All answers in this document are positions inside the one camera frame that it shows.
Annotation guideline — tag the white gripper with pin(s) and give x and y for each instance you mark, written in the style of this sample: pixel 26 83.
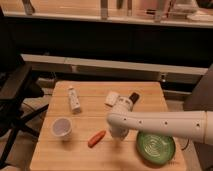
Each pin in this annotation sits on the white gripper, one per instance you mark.
pixel 119 135

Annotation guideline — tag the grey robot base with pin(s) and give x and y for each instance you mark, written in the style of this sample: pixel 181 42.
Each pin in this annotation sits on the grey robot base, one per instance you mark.
pixel 201 98

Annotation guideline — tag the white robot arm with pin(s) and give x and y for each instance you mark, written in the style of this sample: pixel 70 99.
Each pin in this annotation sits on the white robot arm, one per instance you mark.
pixel 194 125

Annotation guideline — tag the black rectangular block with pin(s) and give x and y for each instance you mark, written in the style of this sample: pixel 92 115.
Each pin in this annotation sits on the black rectangular block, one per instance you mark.
pixel 134 97

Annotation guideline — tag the green ribbed bowl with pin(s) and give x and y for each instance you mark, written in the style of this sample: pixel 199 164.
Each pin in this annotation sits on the green ribbed bowl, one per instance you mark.
pixel 156 149

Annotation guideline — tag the white tube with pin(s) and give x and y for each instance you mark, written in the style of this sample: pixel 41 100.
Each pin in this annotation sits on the white tube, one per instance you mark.
pixel 73 100

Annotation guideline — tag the white paper cup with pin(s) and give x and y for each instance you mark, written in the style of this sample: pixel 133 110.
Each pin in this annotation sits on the white paper cup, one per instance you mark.
pixel 62 128

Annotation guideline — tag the black office chair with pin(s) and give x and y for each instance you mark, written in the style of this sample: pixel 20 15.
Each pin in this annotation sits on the black office chair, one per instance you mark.
pixel 16 84

